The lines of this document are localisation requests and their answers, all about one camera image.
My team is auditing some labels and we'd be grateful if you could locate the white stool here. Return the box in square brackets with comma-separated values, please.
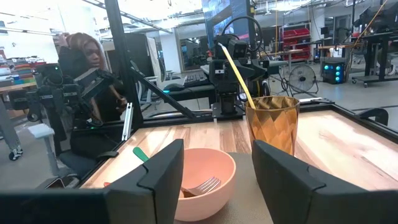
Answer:
[27, 123, 60, 177]

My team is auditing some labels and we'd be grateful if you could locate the amber faceted plastic cup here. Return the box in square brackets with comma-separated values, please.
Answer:
[244, 95, 301, 157]

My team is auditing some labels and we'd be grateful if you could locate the black desk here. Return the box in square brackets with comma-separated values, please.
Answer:
[164, 83, 218, 110]

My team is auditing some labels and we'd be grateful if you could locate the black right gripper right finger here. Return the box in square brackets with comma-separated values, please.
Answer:
[252, 139, 398, 224]

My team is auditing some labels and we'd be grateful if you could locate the black rolling table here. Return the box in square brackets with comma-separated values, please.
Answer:
[350, 12, 398, 89]

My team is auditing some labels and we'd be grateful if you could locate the black aluminium table frame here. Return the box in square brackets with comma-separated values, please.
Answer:
[76, 0, 398, 189]

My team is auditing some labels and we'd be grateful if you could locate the silver metal rail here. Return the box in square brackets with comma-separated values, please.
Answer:
[121, 102, 134, 142]

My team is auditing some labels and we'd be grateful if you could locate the shelf with red bins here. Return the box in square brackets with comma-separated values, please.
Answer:
[280, 27, 312, 61]

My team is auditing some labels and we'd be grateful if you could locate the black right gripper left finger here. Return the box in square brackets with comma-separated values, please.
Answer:
[0, 138, 185, 224]

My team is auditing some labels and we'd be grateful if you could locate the black keyboard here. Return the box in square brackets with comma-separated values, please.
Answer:
[182, 72, 210, 88]

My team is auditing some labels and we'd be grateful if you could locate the silver fork with orange handle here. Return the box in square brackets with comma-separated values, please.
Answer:
[103, 176, 222, 198]

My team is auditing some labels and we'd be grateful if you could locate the pink bowl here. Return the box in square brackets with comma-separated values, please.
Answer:
[173, 147, 237, 223]

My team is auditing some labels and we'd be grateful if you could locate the black computer mouse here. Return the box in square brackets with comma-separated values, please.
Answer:
[162, 82, 187, 93]

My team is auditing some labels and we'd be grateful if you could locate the black floor fan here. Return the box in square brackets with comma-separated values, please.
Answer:
[287, 63, 320, 95]

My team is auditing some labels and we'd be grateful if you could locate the person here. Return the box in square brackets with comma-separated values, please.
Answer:
[57, 32, 129, 159]

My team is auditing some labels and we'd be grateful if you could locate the grey leg with caster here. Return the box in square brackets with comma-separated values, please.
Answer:
[0, 98, 24, 162]

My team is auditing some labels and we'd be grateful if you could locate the black curved bracket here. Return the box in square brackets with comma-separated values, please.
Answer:
[356, 107, 390, 126]

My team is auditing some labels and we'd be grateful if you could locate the gold spoon with green handle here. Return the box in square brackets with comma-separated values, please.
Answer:
[132, 146, 150, 164]

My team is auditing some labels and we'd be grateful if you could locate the large wall display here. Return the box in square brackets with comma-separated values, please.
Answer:
[201, 0, 252, 40]

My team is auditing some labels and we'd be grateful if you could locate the computer tower with blue lights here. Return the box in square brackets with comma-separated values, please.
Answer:
[321, 58, 346, 85]

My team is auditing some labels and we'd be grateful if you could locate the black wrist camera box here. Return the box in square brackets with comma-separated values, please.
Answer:
[231, 39, 250, 59]

